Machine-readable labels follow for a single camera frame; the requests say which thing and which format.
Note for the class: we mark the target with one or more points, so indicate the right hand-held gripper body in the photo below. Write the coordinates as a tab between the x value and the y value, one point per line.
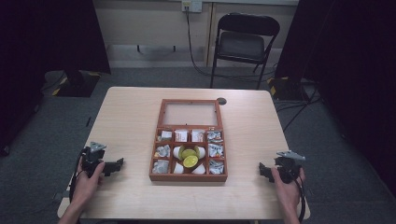
288	166

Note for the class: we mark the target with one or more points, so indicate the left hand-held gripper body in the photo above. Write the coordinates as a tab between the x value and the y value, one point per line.
93	154

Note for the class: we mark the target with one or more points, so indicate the wooden compartment box with lid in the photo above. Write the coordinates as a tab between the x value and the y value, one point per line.
190	178

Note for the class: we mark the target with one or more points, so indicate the person's right hand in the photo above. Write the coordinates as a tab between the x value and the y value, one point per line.
286	193

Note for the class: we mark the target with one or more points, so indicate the person's left hand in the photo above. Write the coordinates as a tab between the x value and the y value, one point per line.
87	185

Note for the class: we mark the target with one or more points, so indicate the small black floor object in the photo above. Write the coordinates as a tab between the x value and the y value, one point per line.
88	121

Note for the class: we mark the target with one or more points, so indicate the silver tea packet, yellow print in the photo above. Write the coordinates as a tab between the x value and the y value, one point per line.
160	166
163	151
165	136

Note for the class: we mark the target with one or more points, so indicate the silver tea packet, blue print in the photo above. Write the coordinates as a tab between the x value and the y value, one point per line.
215	150
214	136
216	167

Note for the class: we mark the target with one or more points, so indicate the white and orange tea packet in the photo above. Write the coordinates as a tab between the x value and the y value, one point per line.
181	136
197	136

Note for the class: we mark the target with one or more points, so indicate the whole green lime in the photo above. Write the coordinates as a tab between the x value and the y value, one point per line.
188	152

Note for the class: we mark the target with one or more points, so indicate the stand base with striped tape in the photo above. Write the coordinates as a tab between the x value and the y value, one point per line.
285	88
76	84

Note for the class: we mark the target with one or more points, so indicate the cut lime half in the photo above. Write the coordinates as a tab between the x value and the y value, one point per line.
190	161

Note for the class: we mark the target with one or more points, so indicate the black curtain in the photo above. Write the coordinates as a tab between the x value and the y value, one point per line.
351	77
46	46

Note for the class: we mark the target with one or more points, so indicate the black folding chair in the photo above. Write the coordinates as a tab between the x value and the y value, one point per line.
243	46

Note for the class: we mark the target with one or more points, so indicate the beige wall conduit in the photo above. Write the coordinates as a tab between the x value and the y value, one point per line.
211	34

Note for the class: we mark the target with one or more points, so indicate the white wall socket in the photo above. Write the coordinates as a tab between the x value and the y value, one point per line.
192	5

